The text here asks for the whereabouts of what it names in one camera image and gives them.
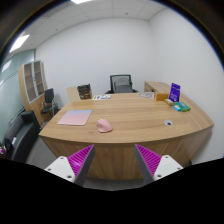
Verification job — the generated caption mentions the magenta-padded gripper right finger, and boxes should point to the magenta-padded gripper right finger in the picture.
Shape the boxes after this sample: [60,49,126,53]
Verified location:
[133,143,184,186]

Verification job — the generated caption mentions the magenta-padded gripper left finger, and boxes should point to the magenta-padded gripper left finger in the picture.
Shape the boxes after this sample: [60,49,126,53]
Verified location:
[44,143,96,188]

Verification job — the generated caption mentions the pink computer mouse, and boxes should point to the pink computer mouse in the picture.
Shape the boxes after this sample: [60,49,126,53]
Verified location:
[96,118,114,134]

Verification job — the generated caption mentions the pink and blue mouse pad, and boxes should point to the pink and blue mouse pad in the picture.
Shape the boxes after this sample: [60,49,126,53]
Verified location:
[56,109,94,127]

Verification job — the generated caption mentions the small beige box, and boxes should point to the small beige box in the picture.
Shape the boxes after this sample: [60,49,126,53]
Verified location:
[163,98,176,107]

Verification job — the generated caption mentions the green small box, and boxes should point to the green small box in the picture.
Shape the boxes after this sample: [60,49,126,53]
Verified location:
[175,101,192,112]

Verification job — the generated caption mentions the black sofa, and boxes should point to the black sofa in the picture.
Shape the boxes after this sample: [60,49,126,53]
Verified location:
[1,110,42,163]

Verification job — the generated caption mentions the orange box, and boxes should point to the orange box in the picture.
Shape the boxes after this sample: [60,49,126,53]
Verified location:
[154,92,170,102]

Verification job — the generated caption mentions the wide brown cardboard box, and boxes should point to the wide brown cardboard box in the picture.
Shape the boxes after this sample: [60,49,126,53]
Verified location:
[77,90,93,101]

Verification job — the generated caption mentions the round white paper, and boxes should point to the round white paper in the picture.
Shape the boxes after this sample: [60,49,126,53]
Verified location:
[138,91,155,99]

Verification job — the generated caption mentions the white printed paper sheet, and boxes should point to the white printed paper sheet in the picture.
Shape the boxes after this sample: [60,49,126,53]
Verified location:
[92,94,112,101]

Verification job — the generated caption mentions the black visitor chair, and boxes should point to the black visitor chair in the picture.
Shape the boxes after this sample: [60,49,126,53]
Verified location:
[40,87,60,118]

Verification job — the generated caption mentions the purple standing sign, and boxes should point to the purple standing sign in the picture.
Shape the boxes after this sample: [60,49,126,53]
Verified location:
[168,82,182,103]

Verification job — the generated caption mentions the black flat box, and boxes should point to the black flat box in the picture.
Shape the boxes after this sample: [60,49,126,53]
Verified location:
[77,83,92,93]

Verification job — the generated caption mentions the wooden side desk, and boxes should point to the wooden side desk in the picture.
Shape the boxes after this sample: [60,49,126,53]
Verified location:
[143,80,171,94]

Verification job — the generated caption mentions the wooden shelf unit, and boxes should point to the wooden shelf unit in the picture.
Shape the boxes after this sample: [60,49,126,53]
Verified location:
[18,59,48,126]

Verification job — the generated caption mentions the black mesh office chair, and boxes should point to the black mesh office chair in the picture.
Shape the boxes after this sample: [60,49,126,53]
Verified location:
[105,73,139,95]

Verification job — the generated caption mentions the ceiling light panels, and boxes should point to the ceiling light panels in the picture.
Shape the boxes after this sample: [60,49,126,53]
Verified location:
[9,0,93,54]

